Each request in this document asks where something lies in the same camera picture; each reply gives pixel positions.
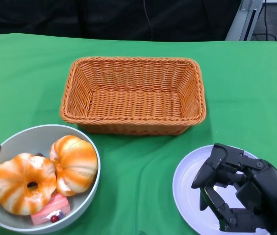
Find orange striped ring bread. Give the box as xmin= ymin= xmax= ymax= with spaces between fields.
xmin=0 ymin=153 xmax=57 ymax=216
xmin=49 ymin=135 xmax=99 ymax=196

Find green tablecloth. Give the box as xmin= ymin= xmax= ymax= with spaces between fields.
xmin=0 ymin=33 xmax=277 ymax=235

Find pale lavender round plate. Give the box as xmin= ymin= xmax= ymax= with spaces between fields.
xmin=172 ymin=144 xmax=274 ymax=235

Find grey metal frame post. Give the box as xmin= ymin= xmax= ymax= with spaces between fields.
xmin=225 ymin=0 xmax=277 ymax=42

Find pink layered cake slice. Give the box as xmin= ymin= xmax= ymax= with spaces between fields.
xmin=31 ymin=192 xmax=71 ymax=225

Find black cables on floor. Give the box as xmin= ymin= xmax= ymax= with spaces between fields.
xmin=252 ymin=0 xmax=277 ymax=41

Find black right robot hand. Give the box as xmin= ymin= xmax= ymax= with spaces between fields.
xmin=191 ymin=143 xmax=277 ymax=235

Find grey-green round bowl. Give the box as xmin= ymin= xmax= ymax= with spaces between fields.
xmin=0 ymin=124 xmax=101 ymax=233

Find orange wicker basket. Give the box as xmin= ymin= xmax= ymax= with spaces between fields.
xmin=59 ymin=56 xmax=207 ymax=137

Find black backdrop cloth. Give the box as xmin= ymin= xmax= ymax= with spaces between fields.
xmin=0 ymin=0 xmax=242 ymax=42

